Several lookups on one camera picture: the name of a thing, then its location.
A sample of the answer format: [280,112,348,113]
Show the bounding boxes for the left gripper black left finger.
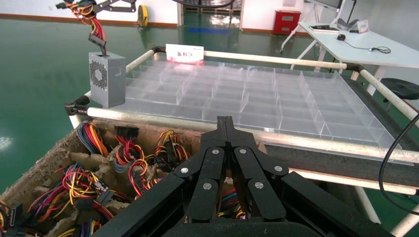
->
[91,116,228,237]

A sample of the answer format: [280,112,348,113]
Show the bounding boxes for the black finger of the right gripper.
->
[94,0,137,14]

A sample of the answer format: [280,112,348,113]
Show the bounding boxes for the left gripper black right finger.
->
[226,116,393,237]

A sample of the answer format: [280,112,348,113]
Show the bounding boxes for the white red sign card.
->
[165,43,205,64]

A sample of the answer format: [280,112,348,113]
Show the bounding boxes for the clear acrylic divider tray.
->
[99,59,403,155]

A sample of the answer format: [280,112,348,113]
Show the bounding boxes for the brown cardboard divider box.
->
[0,119,262,237]

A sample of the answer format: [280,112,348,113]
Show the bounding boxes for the red cabinet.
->
[273,9,302,36]

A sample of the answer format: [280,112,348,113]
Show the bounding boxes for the black round stool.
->
[380,77,419,101]

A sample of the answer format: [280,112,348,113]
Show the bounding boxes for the black flat tablet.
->
[309,24,340,33]

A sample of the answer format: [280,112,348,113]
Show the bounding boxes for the white desk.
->
[280,21,419,96]

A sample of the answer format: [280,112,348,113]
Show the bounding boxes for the small white desk card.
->
[356,19,370,35]

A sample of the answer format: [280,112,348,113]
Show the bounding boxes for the black desk monitor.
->
[304,0,344,10]

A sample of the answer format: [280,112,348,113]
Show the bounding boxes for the yellow hose reel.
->
[137,4,150,30]

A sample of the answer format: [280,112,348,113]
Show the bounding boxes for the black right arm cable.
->
[169,0,237,9]

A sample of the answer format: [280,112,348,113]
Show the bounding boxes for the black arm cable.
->
[378,112,419,217]
[169,0,237,9]

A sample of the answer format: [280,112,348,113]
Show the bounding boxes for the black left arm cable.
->
[378,112,419,217]

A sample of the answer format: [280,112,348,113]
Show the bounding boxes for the black mouse cable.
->
[343,39,392,55]

